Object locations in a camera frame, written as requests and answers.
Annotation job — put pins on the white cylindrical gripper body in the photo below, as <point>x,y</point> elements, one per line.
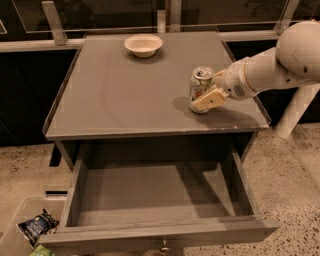
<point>234,82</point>

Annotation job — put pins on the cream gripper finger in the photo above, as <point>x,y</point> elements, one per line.
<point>218,76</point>
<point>212,98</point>

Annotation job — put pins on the silver green 7up can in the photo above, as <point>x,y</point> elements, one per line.
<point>201,80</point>

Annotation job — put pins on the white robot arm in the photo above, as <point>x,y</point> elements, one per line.
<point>293,62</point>

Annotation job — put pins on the grey cabinet with counter top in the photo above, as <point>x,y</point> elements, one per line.
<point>112,93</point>

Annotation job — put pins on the grey open top drawer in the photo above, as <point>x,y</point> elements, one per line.
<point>132,196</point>

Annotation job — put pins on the metal drawer knob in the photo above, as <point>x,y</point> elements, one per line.
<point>164,248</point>

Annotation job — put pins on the white paper bowl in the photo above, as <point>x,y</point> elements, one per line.
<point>143,45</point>

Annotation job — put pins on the metal railing with glass panels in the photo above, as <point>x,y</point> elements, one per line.
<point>44,25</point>

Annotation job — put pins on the dark blue snack bag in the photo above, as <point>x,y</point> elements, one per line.
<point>39,225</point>

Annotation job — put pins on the green snack bag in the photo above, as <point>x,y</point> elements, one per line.
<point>40,250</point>

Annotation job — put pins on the white diagonal post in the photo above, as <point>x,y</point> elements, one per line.
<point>295,109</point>

